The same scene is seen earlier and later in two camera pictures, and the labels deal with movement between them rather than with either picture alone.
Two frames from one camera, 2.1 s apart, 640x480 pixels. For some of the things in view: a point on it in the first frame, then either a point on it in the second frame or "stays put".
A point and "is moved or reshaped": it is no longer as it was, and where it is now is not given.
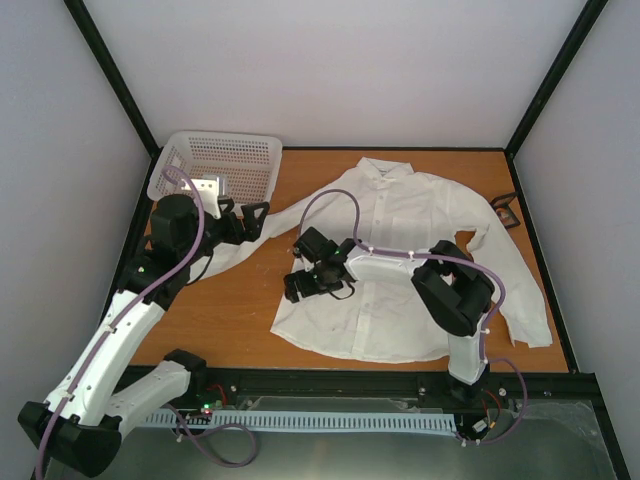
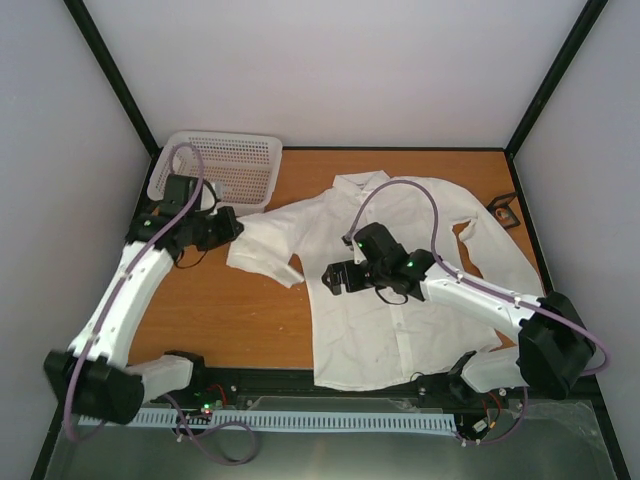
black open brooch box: x=501 y=204 stays put
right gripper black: x=306 y=288 -> x=335 y=269
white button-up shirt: x=386 y=204 is moved or reshaped
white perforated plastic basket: x=248 y=162 stays put
